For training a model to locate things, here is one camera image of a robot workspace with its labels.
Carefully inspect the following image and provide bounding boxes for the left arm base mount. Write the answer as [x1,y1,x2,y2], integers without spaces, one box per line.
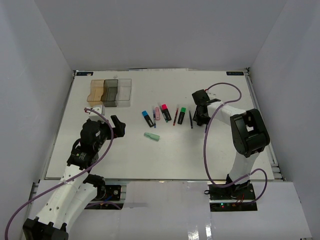
[93,185,123,210]

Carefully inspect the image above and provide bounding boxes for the mint green correction tape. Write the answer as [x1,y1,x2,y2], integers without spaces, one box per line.
[143,132,160,142]

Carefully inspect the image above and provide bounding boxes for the amber transparent container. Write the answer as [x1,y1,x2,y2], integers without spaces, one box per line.
[87,79,104,107]

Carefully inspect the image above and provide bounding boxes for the pink cap black highlighter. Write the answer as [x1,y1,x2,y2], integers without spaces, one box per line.
[161,104,172,122]

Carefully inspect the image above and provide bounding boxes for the blue pen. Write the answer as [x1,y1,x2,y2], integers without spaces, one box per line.
[152,106,157,128]

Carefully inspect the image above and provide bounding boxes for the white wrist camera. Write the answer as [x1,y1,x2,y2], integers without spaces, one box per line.
[205,89,221,105]
[84,105,105,122]

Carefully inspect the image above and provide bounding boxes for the black pen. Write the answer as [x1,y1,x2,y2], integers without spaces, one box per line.
[188,106,194,129]

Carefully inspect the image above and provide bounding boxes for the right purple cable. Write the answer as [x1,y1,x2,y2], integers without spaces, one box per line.
[204,82,268,205]

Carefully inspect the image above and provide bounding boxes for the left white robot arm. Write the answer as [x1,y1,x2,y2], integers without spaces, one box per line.
[22,115,126,240]

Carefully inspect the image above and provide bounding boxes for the red pen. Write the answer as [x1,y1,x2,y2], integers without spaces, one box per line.
[172,104,180,126]

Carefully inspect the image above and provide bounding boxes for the left blue table label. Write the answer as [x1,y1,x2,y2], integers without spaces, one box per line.
[76,71,94,77]

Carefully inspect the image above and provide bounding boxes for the blue table label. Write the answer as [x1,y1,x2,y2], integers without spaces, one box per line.
[76,71,94,77]
[226,71,244,76]

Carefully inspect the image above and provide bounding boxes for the blue cap black highlighter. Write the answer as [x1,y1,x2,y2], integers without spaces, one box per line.
[141,110,154,128]

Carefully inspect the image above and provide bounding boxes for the green cap black highlighter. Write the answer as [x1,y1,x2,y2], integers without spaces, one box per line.
[177,107,186,125]

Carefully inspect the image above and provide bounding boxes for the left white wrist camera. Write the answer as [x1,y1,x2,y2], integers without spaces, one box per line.
[84,105,105,122]

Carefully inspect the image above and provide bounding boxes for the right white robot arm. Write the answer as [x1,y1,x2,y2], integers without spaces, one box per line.
[192,89,270,200]

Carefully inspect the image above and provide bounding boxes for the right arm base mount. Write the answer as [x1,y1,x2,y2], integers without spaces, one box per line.
[204,183,258,213]

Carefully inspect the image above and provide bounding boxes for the right blue table label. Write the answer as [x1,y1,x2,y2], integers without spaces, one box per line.
[226,71,244,76]

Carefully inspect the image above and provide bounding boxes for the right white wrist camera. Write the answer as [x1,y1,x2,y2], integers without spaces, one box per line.
[205,89,221,105]

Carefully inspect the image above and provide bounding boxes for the clear transparent container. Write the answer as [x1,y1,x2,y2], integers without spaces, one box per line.
[115,78,132,107]

